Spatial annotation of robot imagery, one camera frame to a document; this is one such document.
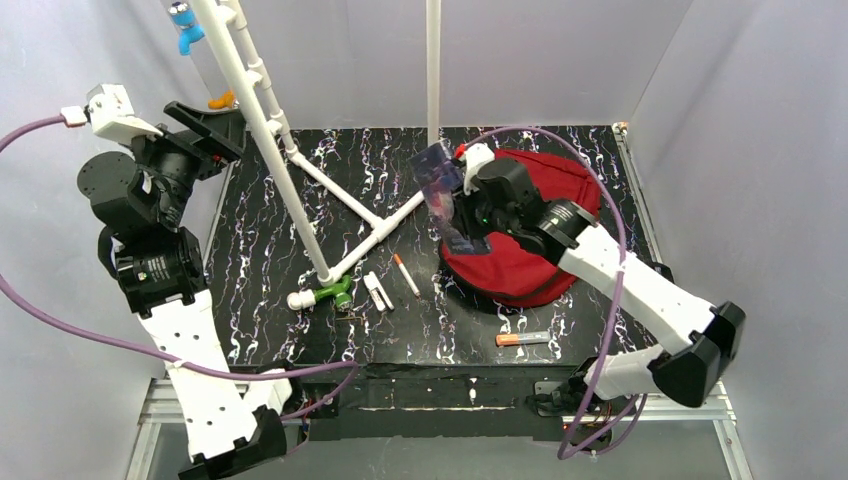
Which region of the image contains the red student backpack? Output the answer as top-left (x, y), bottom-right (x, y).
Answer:
top-left (439, 149), bottom-right (602, 308)

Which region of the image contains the white PVC pipe frame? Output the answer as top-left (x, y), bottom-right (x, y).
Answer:
top-left (188, 0), bottom-right (444, 311)

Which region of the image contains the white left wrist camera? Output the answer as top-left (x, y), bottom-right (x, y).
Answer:
top-left (86, 83), bottom-right (163, 147)

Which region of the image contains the blue pipe fitting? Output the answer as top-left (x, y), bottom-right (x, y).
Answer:
top-left (167, 1), bottom-right (205, 56)

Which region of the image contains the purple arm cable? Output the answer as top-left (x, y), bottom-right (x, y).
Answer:
top-left (0, 113), bottom-right (360, 458)
top-left (463, 125), bottom-right (649, 462)

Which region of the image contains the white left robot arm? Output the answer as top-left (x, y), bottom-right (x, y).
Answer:
top-left (77, 99), bottom-right (292, 479)

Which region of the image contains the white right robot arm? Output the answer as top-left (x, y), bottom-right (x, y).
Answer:
top-left (454, 151), bottom-right (746, 408)

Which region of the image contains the orange tipped white pen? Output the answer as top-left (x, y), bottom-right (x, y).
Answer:
top-left (393, 253), bottom-right (421, 299)

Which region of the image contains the orange pipe fitting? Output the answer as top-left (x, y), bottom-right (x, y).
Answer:
top-left (207, 90), bottom-right (238, 110)

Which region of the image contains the orange capped grey marker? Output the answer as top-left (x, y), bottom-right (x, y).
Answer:
top-left (495, 331), bottom-right (551, 348)

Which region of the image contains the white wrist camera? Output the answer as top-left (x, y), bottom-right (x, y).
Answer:
top-left (86, 83), bottom-right (163, 147)
top-left (455, 143), bottom-right (495, 196)

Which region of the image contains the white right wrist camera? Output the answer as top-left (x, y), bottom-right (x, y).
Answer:
top-left (455, 143), bottom-right (495, 196)

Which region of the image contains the green pipe clamp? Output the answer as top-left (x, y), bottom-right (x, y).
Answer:
top-left (313, 275), bottom-right (353, 310)

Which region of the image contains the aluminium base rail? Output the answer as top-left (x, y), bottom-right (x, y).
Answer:
top-left (125, 119), bottom-right (737, 480)

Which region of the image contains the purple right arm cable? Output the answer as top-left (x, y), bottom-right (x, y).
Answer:
top-left (463, 125), bottom-right (649, 462)

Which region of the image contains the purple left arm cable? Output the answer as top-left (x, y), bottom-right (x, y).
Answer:
top-left (0, 113), bottom-right (360, 458)

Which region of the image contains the dark purple book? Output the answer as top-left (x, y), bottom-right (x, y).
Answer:
top-left (409, 141), bottom-right (491, 255)

